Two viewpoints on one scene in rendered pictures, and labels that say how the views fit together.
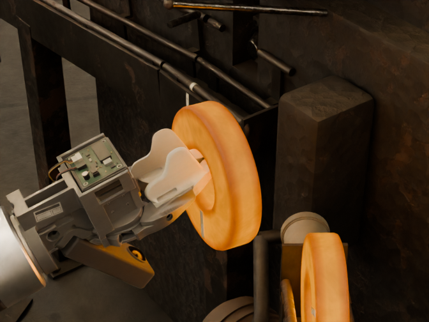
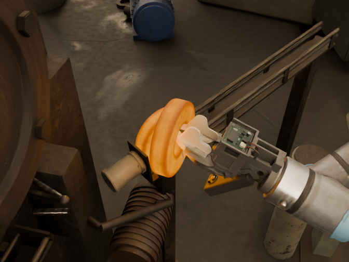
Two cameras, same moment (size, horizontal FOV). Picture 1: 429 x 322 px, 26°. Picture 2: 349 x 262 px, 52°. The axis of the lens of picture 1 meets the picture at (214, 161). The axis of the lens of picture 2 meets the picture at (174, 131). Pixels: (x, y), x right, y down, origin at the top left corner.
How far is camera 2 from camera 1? 1.17 m
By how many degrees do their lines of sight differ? 89
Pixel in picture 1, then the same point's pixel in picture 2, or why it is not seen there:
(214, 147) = (188, 106)
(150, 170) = (201, 146)
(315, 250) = not seen: hidden behind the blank
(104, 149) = (231, 133)
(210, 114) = (175, 107)
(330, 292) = not seen: hidden behind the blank
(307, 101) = (62, 159)
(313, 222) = (111, 169)
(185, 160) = (198, 119)
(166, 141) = (192, 132)
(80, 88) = not seen: outside the picture
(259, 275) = (122, 218)
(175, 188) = (202, 132)
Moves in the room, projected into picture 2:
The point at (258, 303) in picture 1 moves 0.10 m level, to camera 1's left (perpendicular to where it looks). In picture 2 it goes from (136, 213) to (161, 241)
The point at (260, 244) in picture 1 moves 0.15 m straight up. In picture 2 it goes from (106, 223) to (96, 181)
